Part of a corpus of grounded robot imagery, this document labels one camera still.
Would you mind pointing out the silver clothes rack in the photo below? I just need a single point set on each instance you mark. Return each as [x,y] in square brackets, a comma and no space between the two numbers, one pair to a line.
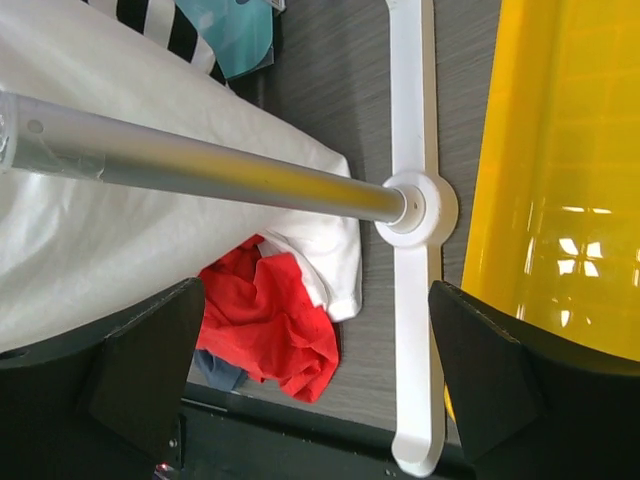
[414,211]

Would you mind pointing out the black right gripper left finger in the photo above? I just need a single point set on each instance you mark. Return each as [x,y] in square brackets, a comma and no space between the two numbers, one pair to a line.
[100,401]

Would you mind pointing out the white tank top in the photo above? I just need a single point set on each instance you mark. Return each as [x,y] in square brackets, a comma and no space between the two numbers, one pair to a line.
[75,251]

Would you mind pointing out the black white striped top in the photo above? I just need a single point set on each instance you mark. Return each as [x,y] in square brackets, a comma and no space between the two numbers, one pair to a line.
[165,24]

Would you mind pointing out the navy blue garment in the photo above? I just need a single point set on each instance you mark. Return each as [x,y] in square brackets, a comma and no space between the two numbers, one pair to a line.
[219,374]

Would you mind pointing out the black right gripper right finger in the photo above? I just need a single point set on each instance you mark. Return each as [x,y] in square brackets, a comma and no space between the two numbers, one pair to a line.
[530,404]

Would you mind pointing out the red t-shirt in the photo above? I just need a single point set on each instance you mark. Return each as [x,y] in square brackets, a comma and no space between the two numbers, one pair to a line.
[259,317]

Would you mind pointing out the yellow plastic tray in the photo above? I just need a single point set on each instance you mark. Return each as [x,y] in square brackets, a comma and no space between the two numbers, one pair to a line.
[554,232]

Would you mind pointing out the teal folder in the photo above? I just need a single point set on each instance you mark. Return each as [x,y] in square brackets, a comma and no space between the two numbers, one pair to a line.
[240,33]

